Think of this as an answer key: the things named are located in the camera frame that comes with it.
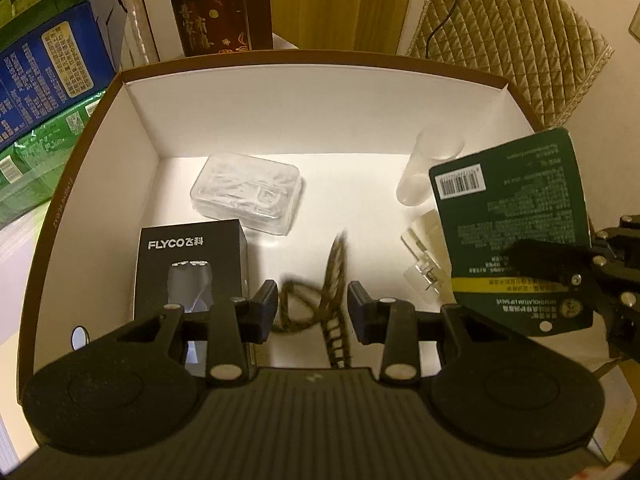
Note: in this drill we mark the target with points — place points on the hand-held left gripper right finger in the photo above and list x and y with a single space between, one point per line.
360 310

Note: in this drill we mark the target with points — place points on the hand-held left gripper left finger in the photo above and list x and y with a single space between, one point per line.
265 310

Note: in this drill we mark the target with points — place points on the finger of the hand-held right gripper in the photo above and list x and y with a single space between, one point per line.
622 232
545 260

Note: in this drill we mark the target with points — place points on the dark green card package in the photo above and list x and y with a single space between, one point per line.
500 200

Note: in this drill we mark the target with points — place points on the white hair clip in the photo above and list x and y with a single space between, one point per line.
425 240

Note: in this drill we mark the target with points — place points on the black shaver box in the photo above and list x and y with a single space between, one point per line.
190 245

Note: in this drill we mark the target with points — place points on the clear plastic floss pick box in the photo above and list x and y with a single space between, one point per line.
240 195

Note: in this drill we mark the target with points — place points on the translucent plastic cup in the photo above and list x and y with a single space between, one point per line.
421 151

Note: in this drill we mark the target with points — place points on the brown cardboard box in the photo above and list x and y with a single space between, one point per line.
350 110

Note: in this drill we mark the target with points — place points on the chair with quilted cover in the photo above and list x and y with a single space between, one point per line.
500 35

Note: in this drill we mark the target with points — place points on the green carton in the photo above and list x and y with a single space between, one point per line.
30 180

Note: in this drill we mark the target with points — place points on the dark brown gift bag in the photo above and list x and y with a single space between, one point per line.
210 10

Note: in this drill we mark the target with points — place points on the blue carton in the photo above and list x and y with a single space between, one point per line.
50 70

